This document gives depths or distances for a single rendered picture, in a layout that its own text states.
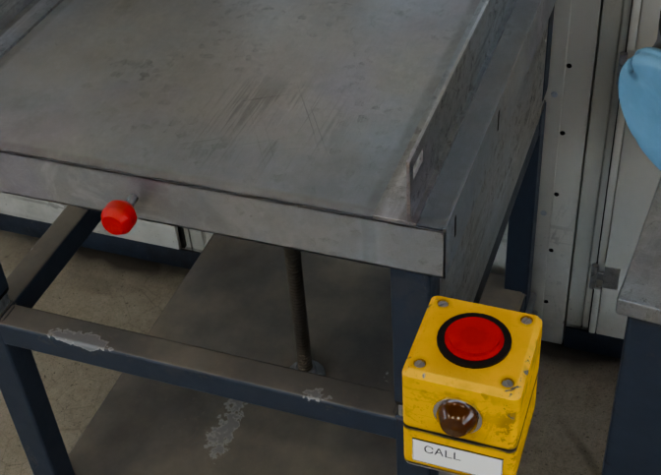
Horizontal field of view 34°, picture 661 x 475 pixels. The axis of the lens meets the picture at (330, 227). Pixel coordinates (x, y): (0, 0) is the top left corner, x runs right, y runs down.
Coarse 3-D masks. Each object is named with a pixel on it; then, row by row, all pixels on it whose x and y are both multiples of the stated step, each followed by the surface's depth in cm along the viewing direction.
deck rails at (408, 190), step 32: (0, 0) 123; (32, 0) 129; (480, 0) 122; (512, 0) 122; (0, 32) 123; (480, 32) 108; (480, 64) 111; (448, 96) 99; (416, 128) 104; (448, 128) 101; (416, 160) 100; (384, 192) 97; (416, 192) 93; (416, 224) 93
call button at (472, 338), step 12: (456, 324) 73; (468, 324) 72; (480, 324) 72; (492, 324) 72; (456, 336) 72; (468, 336) 72; (480, 336) 72; (492, 336) 71; (456, 348) 71; (468, 348) 71; (480, 348) 71; (492, 348) 71; (480, 360) 70
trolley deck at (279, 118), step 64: (64, 0) 129; (128, 0) 128; (192, 0) 127; (256, 0) 126; (320, 0) 125; (384, 0) 124; (448, 0) 123; (0, 64) 119; (64, 64) 118; (128, 64) 117; (192, 64) 116; (256, 64) 115; (320, 64) 115; (384, 64) 114; (448, 64) 113; (512, 64) 112; (0, 128) 109; (64, 128) 108; (128, 128) 108; (192, 128) 107; (256, 128) 106; (320, 128) 106; (384, 128) 105; (64, 192) 106; (128, 192) 103; (192, 192) 100; (256, 192) 98; (320, 192) 98; (448, 192) 97; (384, 256) 97; (448, 256) 95
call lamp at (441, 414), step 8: (440, 400) 71; (448, 400) 70; (456, 400) 70; (464, 400) 70; (440, 408) 71; (448, 408) 70; (456, 408) 70; (464, 408) 70; (472, 408) 70; (440, 416) 71; (448, 416) 70; (456, 416) 70; (464, 416) 70; (472, 416) 70; (480, 416) 70; (440, 424) 71; (448, 424) 70; (456, 424) 70; (464, 424) 70; (472, 424) 70; (480, 424) 71; (448, 432) 71; (456, 432) 70; (464, 432) 70; (472, 432) 72
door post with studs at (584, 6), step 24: (576, 0) 149; (576, 24) 151; (576, 48) 154; (576, 72) 156; (576, 96) 159; (576, 120) 161; (576, 144) 164; (576, 168) 167; (576, 192) 170; (552, 216) 175; (552, 240) 178; (552, 264) 181; (552, 288) 185; (552, 312) 188; (552, 336) 192
